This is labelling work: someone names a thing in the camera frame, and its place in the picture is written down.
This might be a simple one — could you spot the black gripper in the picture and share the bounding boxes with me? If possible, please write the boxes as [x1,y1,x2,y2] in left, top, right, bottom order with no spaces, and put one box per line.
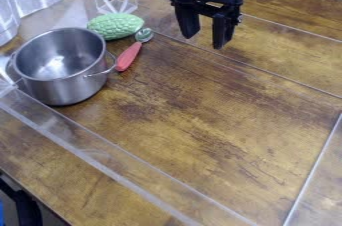
[169,0,243,49]

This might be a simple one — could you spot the green bumpy toy vegetable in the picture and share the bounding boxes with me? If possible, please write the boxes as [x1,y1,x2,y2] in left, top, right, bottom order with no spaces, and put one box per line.
[86,13,144,40]

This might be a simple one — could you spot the stainless steel pot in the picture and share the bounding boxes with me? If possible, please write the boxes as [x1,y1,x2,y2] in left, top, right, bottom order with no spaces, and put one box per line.
[9,27,115,106]

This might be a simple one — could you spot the clear acrylic table barrier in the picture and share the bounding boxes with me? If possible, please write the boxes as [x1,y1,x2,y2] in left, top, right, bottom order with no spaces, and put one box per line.
[0,0,342,226]

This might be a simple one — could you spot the black table leg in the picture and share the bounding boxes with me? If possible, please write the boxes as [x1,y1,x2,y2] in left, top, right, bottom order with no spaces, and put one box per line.
[0,178,42,226]

